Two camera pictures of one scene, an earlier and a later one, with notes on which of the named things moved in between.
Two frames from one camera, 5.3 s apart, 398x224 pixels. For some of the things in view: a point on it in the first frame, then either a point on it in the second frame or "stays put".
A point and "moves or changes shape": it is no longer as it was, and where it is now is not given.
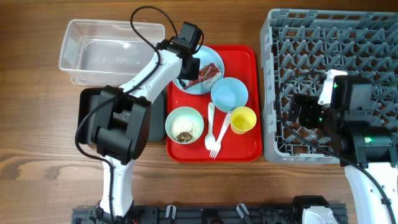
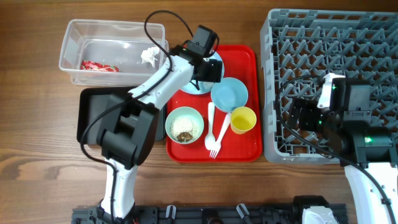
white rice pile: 185,124 stays put
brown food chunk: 184,136 stays put
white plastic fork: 216,147 stays put
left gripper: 193,73 to 215,72
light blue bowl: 228,94 stays put
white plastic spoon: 210,140 stays put
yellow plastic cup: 243,119 stays put
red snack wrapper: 203,74 moves or changes shape
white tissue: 208,84 to 148,55
